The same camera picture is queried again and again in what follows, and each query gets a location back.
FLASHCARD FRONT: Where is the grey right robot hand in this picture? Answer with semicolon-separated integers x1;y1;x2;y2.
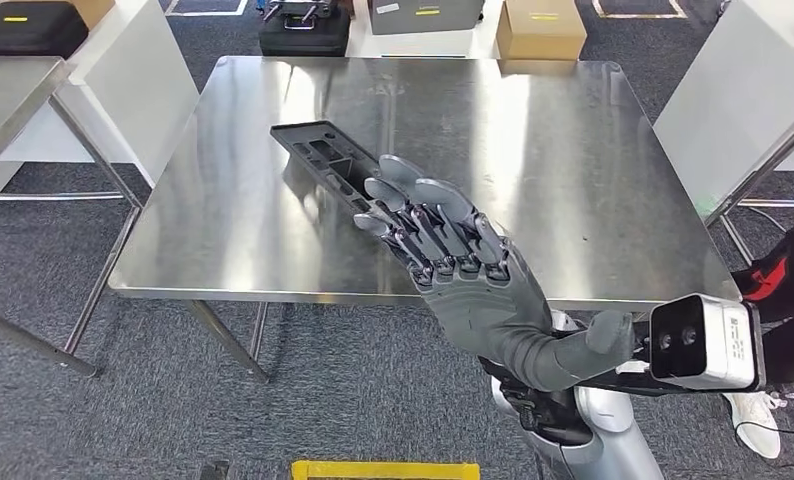
353;154;637;393

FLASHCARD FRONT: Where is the grey equipment case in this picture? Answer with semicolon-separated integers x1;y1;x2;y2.
369;0;486;36

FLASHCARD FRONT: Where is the black equipment case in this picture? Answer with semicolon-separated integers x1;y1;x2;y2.
259;0;352;58
0;0;90;59

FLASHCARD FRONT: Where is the person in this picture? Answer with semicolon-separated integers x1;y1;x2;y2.
721;201;794;460

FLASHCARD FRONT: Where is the brown cardboard box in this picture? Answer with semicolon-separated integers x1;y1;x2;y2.
72;0;117;29
496;0;588;62

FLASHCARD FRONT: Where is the stainless steel workbench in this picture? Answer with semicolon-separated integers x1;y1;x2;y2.
108;55;743;384

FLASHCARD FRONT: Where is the yellow floor tape square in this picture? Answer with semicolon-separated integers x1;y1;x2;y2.
290;460;482;480

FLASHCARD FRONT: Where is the white partition panel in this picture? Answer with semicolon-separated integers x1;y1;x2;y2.
0;0;201;220
653;0;794;221

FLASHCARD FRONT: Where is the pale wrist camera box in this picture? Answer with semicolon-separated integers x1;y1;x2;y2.
648;293;766;392

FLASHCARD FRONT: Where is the long black plastic frame part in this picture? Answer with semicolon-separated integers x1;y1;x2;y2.
269;120;415;223

